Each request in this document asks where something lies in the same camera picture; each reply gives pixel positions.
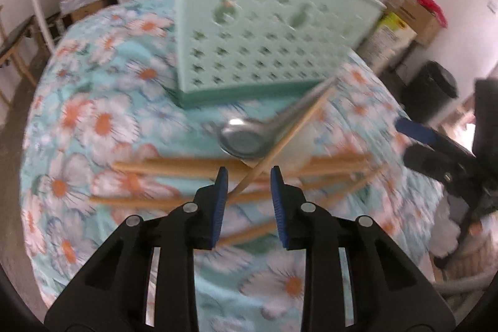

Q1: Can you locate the metal spoon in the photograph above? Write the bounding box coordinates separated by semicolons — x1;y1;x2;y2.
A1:
218;77;337;161

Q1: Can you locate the red bag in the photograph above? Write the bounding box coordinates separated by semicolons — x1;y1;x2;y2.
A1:
406;0;448;27

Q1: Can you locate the lowest wooden chopstick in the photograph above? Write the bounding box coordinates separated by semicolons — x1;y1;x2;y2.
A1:
89;152;390;245

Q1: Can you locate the black trash bin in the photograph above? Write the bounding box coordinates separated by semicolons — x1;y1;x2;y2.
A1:
401;60;459;124

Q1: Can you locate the brown cardboard box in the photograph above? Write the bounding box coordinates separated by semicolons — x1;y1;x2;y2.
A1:
383;0;442;45

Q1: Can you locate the mint green utensil holder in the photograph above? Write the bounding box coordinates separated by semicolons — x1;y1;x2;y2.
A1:
173;0;388;109

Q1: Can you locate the white cloth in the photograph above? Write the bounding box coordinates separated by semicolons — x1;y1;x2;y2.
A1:
430;196;467;263

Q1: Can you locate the light wooden chopstick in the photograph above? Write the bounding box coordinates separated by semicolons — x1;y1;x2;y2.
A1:
233;85;337;197

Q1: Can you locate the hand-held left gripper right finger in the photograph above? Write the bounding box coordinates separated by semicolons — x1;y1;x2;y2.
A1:
270;166;456;332

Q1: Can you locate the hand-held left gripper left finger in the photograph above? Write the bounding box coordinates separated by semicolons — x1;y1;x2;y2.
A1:
44;166;228;332

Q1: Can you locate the grey hose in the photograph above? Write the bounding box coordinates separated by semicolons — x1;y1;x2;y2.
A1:
439;273;495;294

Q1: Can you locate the wooden frame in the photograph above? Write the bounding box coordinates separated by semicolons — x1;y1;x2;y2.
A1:
0;15;40;107

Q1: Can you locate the yellow label box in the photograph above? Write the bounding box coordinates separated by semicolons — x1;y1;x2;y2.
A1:
360;11;417;72

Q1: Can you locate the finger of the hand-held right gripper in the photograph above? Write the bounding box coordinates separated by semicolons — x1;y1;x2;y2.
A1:
402;143;483;187
395;116;479;162

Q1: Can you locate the floral turquoise tablecloth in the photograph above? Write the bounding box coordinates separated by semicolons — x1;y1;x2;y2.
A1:
21;0;446;332

